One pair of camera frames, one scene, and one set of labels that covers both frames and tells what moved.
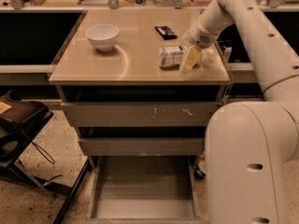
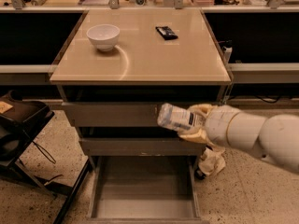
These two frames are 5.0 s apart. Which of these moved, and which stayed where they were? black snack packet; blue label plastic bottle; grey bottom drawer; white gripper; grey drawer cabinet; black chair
Moved: white gripper; blue label plastic bottle
Stayed: grey bottom drawer; black chair; black snack packet; grey drawer cabinet
